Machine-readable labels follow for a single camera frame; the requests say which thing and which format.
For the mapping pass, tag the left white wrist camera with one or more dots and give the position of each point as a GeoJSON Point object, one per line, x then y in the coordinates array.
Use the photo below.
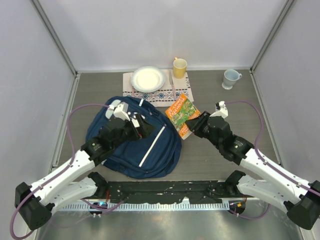
{"type": "Point", "coordinates": [118, 111]}

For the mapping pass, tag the patterned cloth placemat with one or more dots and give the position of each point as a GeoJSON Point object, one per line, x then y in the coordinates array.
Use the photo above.
{"type": "Point", "coordinates": [164, 97]}

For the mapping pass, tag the orange treehouse paperback book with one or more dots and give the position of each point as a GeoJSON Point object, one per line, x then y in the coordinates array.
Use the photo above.
{"type": "Point", "coordinates": [181, 111]}

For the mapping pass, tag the light blue footed cup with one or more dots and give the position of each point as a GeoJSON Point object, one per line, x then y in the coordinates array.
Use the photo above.
{"type": "Point", "coordinates": [230, 77]}

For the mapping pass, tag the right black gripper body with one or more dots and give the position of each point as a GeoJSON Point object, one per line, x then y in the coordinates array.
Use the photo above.
{"type": "Point", "coordinates": [209, 137]}

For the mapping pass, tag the navy blue student backpack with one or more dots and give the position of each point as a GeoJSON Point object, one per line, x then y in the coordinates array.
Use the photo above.
{"type": "Point", "coordinates": [153, 157]}

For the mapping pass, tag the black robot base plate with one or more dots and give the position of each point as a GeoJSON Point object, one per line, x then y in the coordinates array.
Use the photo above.
{"type": "Point", "coordinates": [170, 192]}

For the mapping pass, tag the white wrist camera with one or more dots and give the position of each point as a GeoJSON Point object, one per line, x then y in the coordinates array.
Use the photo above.
{"type": "Point", "coordinates": [220, 110]}
{"type": "Point", "coordinates": [118, 111]}

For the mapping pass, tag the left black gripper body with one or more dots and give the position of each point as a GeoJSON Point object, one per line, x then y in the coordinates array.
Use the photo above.
{"type": "Point", "coordinates": [129, 134]}

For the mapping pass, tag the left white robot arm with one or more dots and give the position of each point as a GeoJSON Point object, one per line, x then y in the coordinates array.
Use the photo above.
{"type": "Point", "coordinates": [35, 203]}

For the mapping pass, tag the yellow ceramic mug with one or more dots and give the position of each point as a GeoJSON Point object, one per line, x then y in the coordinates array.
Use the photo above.
{"type": "Point", "coordinates": [179, 67]}

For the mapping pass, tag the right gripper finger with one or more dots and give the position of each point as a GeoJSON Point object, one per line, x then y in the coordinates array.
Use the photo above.
{"type": "Point", "coordinates": [199, 122]}
{"type": "Point", "coordinates": [198, 133]}

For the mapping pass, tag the slotted cable duct rail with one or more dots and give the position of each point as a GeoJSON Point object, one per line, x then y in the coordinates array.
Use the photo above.
{"type": "Point", "coordinates": [185, 205]}

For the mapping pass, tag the white paper plate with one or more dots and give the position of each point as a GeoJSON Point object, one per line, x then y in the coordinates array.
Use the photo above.
{"type": "Point", "coordinates": [147, 79]}

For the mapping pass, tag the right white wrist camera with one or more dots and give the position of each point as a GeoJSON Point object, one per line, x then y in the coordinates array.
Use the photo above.
{"type": "Point", "coordinates": [220, 110]}

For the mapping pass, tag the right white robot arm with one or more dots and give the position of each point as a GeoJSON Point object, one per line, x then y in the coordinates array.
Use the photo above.
{"type": "Point", "coordinates": [297, 197]}

